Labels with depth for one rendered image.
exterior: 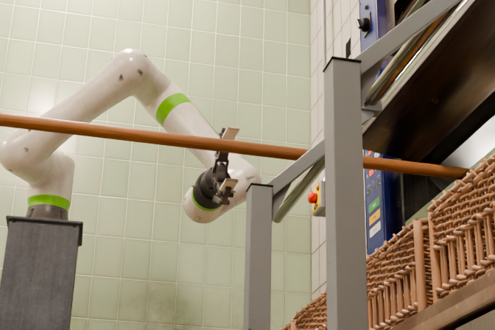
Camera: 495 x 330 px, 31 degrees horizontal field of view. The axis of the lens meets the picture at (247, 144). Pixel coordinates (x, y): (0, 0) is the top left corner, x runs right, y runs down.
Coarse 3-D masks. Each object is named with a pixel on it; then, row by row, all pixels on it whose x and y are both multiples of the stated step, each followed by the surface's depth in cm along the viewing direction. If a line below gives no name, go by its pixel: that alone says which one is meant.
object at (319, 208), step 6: (324, 180) 311; (324, 186) 310; (318, 192) 310; (324, 192) 309; (318, 198) 310; (324, 198) 308; (312, 204) 316; (318, 204) 309; (324, 204) 307; (312, 210) 315; (318, 210) 310; (324, 210) 309; (318, 216) 315; (324, 216) 315
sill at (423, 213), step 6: (492, 150) 203; (486, 156) 205; (480, 162) 208; (474, 168) 210; (456, 180) 220; (450, 186) 222; (438, 198) 229; (426, 204) 236; (420, 210) 240; (426, 210) 235; (414, 216) 243; (420, 216) 239; (426, 216) 235; (408, 222) 247
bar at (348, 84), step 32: (448, 0) 131; (416, 32) 128; (352, 64) 122; (352, 96) 120; (352, 128) 118; (320, 160) 204; (352, 160) 116; (256, 192) 164; (352, 192) 114; (256, 224) 161; (352, 224) 112; (256, 256) 159; (352, 256) 110; (256, 288) 156; (352, 288) 109; (256, 320) 154; (352, 320) 107
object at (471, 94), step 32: (480, 0) 185; (448, 32) 197; (480, 32) 195; (416, 64) 214; (448, 64) 209; (480, 64) 206; (416, 96) 224; (448, 96) 221; (480, 96) 219; (384, 128) 242; (416, 128) 239; (448, 128) 236; (416, 160) 255
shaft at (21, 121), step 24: (0, 120) 196; (24, 120) 197; (48, 120) 198; (168, 144) 204; (192, 144) 205; (216, 144) 206; (240, 144) 207; (264, 144) 209; (384, 168) 215; (408, 168) 216; (432, 168) 218; (456, 168) 219
